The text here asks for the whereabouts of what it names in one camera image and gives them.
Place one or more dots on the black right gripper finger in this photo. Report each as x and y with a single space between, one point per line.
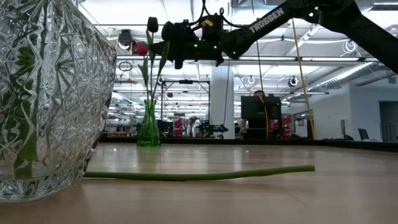
164 47
166 56

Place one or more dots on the red artificial tulip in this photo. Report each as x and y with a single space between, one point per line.
142 48

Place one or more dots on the green glass vase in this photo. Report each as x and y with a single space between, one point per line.
148 133

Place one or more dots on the long green stem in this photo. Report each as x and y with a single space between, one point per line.
199 177

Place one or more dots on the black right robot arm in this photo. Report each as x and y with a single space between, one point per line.
267 20

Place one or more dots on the clear cut-glass vase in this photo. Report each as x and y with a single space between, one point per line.
56 102

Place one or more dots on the white building pillar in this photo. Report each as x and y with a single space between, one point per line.
222 102

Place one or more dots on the white LED light bar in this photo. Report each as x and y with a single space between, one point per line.
280 58

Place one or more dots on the black office chair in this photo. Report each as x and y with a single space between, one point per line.
363 133

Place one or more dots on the grey door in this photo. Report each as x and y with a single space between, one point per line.
388 121

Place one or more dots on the black metal gantry frame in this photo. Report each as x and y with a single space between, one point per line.
186 81

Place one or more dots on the black aluminium table frame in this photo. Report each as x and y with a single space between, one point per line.
311 142

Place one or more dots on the silver ventilation duct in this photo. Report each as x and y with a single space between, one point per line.
348 76

